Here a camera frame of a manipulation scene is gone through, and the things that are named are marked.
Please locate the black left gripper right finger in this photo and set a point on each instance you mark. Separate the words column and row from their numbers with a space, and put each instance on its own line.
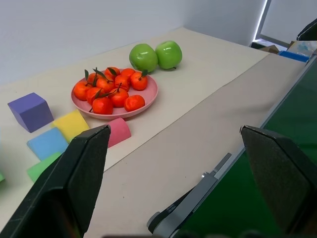
column 277, row 173

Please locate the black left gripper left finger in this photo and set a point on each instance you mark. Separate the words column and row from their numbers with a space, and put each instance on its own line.
column 74, row 173

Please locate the green foam block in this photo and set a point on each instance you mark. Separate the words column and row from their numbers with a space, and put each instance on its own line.
column 1, row 176
column 39, row 168

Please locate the blue foam block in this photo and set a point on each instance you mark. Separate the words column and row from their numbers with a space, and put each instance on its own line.
column 47, row 143

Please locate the yellow foam block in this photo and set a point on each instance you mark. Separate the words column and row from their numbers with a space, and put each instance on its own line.
column 71, row 124

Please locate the pink half-cylinder foam block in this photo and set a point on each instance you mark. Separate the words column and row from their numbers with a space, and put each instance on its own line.
column 120, row 132

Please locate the purple foam cube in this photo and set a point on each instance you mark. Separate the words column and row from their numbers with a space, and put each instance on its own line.
column 32, row 114

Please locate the small orange tangerine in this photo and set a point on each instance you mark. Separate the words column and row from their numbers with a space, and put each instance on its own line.
column 102, row 106
column 134, row 102
column 128, row 72
column 91, row 78
column 119, row 98
column 138, row 81
column 92, row 93
column 122, row 83
column 111, row 73
column 80, row 91
column 106, row 83

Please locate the pink round plate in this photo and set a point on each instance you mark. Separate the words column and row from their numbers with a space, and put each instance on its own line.
column 152, row 93

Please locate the blue plastic bin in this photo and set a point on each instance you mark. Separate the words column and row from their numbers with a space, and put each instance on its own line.
column 293, row 55

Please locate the brown cardboard box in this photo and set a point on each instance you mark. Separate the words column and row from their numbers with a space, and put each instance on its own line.
column 270, row 49

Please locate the green apple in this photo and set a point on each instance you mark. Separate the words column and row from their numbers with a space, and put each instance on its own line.
column 169, row 54
column 142, row 57

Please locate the black background object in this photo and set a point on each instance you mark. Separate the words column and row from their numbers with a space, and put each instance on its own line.
column 308, row 31

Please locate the white roller blind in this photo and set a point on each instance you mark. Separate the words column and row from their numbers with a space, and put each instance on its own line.
column 287, row 17

